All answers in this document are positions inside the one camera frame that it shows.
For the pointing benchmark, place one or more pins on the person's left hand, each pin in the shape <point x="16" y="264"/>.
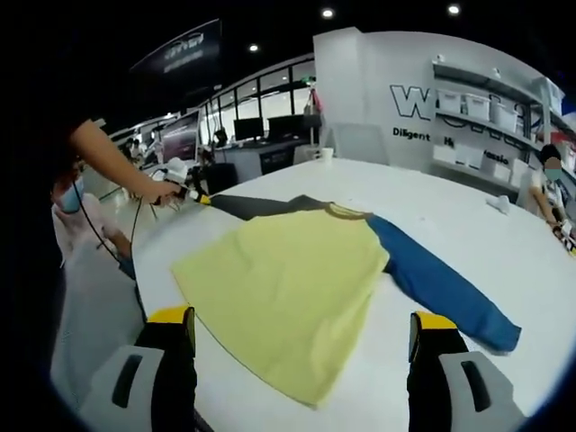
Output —
<point x="157" y="192"/>

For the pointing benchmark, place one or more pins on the black computer monitor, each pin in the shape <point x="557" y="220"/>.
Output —
<point x="248" y="129"/>
<point x="287" y="127"/>

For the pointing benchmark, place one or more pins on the dark hanging banner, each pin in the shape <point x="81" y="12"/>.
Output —
<point x="180" y="54"/>

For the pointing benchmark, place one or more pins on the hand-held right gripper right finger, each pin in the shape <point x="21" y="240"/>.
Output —
<point x="432" y="373"/>

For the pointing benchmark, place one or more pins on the white storage bin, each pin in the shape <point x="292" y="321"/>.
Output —
<point x="478" y="107"/>
<point x="452" y="101"/>
<point x="504" y="117"/>

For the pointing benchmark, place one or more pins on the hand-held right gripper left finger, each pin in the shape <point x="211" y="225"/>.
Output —
<point x="173" y="373"/>

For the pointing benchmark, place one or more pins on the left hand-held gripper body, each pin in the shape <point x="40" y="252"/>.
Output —
<point x="173" y="175"/>

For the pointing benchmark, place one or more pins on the pink hanging clothing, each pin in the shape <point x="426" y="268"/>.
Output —
<point x="315" y="108"/>

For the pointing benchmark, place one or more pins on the yellow blue grey garment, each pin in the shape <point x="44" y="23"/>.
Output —
<point x="288" y="279"/>

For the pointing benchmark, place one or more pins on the grey metal shelf rack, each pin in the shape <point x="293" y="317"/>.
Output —
<point x="495" y="130"/>

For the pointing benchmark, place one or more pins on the small crumpled white cloth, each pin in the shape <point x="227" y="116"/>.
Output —
<point x="498" y="203"/>

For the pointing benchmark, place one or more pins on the grey office desk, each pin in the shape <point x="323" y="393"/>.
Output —
<point x="265" y="157"/>

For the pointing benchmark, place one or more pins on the white chair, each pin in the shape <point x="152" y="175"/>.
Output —
<point x="357" y="144"/>

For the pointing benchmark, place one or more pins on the white paper cup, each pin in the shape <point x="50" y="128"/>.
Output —
<point x="327" y="154"/>

